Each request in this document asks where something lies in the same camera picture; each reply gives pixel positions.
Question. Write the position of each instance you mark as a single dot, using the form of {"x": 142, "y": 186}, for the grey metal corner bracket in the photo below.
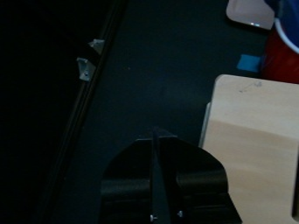
{"x": 85, "y": 68}
{"x": 97, "y": 45}

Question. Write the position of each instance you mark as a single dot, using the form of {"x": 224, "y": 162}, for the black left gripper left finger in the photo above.
{"x": 128, "y": 180}

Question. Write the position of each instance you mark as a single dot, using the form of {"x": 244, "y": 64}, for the blue bowl with white rim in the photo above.
{"x": 288, "y": 20}

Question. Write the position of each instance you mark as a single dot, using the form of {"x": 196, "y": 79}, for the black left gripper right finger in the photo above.
{"x": 197, "y": 186}

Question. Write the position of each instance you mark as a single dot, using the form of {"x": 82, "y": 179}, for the white plastic cutting board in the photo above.
{"x": 251, "y": 11}

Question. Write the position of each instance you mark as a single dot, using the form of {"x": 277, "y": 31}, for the black frame rail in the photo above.
{"x": 82, "y": 96}

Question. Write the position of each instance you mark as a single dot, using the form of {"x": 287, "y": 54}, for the blue tape square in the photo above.
{"x": 248, "y": 63}

